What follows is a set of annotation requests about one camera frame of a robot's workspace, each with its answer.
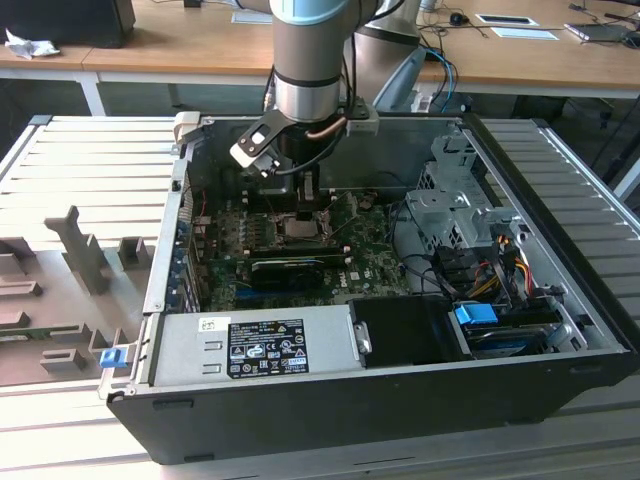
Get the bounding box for metal socket cover frame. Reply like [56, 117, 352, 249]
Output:
[321, 191, 364, 241]

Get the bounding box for black hard disk drive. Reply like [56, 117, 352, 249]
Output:
[462, 322, 561, 360]

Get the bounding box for yellow power wire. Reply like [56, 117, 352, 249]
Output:
[514, 248, 532, 297]

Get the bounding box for beige plastic case latch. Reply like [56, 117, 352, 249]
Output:
[172, 111, 202, 147]

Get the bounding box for grey metal drive cage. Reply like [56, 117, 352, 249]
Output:
[403, 132, 531, 254]

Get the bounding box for grey laptop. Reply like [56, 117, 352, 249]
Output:
[563, 21, 635, 45]

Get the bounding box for green RAM stick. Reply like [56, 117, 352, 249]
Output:
[0, 324, 84, 344]

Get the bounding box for blue disk carrier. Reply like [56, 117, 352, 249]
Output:
[453, 301, 500, 330]

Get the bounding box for black graphics card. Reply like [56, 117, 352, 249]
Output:
[249, 262, 324, 295]

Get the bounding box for green motherboard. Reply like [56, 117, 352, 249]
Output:
[192, 188, 419, 314]

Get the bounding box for blue cable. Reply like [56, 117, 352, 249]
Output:
[424, 47, 459, 114]

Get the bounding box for copper cable sleeve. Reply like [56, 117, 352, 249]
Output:
[305, 119, 347, 142]

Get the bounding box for black computer tower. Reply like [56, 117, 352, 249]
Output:
[0, 0, 137, 50]

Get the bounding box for grey parts rack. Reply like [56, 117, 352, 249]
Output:
[0, 203, 157, 389]

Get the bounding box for black open PC case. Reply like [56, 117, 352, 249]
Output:
[97, 112, 640, 467]

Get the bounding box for crumpled white paper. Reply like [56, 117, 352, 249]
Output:
[3, 27, 62, 61]

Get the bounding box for white camera with black bracket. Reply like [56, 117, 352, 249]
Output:
[228, 110, 289, 177]

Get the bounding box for blue expansion slot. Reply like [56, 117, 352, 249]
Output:
[233, 282, 261, 306]

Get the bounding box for CPU socket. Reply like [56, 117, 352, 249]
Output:
[267, 209, 336, 250]

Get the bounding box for black RAM slot white clips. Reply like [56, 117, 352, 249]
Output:
[242, 196, 337, 206]
[249, 252, 350, 266]
[242, 187, 337, 197]

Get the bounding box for silver power supply unit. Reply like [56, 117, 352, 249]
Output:
[149, 304, 362, 389]

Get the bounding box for grey desk cable plate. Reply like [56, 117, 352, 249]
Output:
[474, 13, 540, 27]
[231, 10, 274, 26]
[490, 26, 561, 43]

